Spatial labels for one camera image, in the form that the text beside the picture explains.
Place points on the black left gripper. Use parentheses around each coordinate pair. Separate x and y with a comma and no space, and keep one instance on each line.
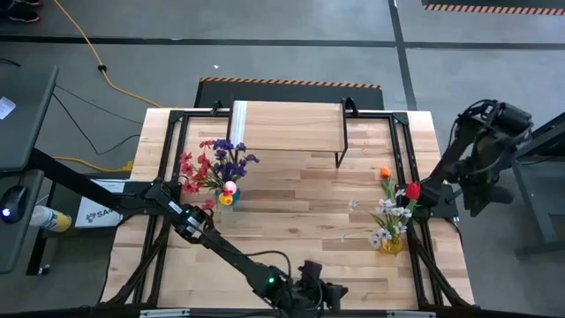
(311,287)

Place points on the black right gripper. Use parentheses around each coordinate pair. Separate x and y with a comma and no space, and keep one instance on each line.
(487,165)

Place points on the yellow cut glass vase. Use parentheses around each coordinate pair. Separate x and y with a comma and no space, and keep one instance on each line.
(393,248)

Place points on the red artificial tulip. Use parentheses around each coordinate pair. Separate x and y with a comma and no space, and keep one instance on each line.
(413,191)

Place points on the white artificial flower bunch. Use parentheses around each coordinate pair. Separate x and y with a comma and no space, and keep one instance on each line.
(388,205)

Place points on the blue cut glass vase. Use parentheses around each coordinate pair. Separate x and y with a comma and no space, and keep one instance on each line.
(237,194)

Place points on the yellow artificial tulip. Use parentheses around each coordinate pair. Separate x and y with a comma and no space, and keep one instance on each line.
(225,199)

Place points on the pink artificial tulip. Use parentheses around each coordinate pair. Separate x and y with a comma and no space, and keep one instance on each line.
(230,187)

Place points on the purple artificial flower bunch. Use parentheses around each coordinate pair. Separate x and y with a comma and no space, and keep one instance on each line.
(227,165)

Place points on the red artificial flower bunch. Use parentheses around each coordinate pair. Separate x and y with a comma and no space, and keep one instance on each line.
(194,172)

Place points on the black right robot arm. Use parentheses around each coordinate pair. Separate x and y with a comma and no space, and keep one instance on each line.
(446,163)

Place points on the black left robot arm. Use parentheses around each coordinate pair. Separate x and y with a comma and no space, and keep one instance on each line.
(238,258)

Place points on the wooden shelf with black legs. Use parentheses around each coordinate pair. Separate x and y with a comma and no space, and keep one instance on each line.
(300,126)

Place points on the grey metal cart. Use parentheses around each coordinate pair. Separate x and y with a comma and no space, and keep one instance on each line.
(545,232)

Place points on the orange artificial tulip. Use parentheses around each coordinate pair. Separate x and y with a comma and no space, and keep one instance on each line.
(386,172)

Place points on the black mat with striped edge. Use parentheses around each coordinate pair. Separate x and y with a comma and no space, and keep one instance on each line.
(494,5)
(287,95)

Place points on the white printed box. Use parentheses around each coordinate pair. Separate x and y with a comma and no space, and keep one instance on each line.
(95,216)

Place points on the white and yellow bottle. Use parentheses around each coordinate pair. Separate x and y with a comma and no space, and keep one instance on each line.
(48,218)

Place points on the grey mouse tray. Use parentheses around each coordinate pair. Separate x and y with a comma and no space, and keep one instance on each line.
(22,247)

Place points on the black computer mouse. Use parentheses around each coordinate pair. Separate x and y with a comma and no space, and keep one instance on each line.
(15,203)

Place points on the grey desk top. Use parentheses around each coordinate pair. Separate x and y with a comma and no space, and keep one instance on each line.
(26,132)

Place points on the white paper note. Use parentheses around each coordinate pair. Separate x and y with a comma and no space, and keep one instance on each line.
(6,108)

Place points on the person's foot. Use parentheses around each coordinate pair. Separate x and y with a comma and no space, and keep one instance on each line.
(24,12)

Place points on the silver metal bracket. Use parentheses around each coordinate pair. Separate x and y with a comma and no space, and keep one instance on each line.
(163,313)
(410,314)

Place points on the black aluminium table frame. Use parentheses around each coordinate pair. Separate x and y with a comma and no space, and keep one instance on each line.
(175,116)

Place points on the black desk frame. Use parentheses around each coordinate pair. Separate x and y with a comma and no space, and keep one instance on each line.
(66,176)

